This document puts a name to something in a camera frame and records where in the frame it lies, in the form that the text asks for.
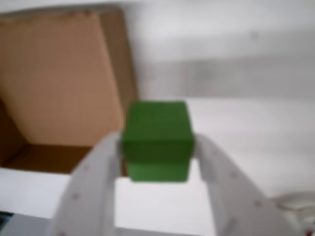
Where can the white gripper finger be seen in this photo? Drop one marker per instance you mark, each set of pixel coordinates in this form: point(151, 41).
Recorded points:
point(86, 196)
point(233, 196)

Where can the green cube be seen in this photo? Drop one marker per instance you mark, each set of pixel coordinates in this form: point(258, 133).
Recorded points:
point(157, 137)

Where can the brown cardboard box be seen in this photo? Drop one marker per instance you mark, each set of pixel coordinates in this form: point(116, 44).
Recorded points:
point(61, 86)

